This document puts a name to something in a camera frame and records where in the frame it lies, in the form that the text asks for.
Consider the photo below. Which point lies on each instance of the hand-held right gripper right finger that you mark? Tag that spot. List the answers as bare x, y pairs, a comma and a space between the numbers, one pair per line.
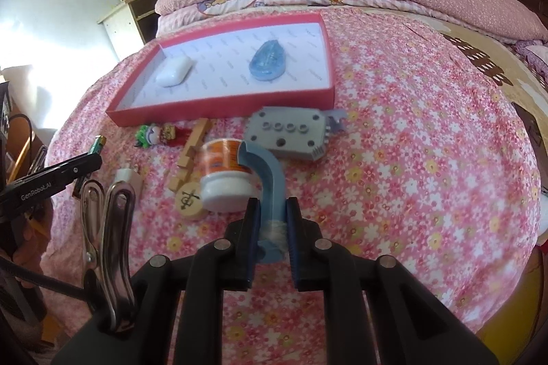
293, 245

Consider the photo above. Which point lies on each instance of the white bedside cabinet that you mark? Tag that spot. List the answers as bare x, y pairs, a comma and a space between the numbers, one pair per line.
117, 27

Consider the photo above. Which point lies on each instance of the white earbuds case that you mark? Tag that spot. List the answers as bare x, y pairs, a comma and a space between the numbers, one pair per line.
173, 72

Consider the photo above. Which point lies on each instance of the brown cartoon blanket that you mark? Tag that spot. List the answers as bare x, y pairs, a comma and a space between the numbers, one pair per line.
492, 61

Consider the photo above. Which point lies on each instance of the white charger plug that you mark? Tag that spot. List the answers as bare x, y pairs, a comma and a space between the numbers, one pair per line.
126, 176

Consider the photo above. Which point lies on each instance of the silver metal spring clamp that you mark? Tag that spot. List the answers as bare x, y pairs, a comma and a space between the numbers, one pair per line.
117, 241

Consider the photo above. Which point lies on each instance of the green and red toy figure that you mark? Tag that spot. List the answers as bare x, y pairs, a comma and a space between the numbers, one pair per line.
160, 135

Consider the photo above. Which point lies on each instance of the red cardboard box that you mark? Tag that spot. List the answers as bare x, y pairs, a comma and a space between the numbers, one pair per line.
239, 48

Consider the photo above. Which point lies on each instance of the green battery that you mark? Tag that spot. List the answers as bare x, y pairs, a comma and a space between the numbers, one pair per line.
98, 143

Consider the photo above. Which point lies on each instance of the grey perforated block toy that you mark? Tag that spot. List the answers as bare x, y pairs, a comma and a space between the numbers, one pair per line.
291, 138

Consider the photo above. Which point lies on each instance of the clear blue plastic dispenser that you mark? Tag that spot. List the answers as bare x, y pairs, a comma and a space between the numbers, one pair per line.
267, 61

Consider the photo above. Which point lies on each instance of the orange wooden furniture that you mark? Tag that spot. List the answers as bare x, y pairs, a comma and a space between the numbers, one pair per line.
19, 153

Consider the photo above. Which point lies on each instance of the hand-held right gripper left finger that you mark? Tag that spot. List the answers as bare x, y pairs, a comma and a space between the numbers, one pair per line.
252, 245

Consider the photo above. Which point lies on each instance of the wooden puzzle piece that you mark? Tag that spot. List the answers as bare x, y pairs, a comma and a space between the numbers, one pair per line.
195, 142

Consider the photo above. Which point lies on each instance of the round wooden chess piece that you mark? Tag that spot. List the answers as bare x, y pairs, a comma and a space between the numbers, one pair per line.
189, 202

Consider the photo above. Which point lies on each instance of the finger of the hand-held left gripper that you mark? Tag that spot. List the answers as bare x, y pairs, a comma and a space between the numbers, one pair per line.
83, 168

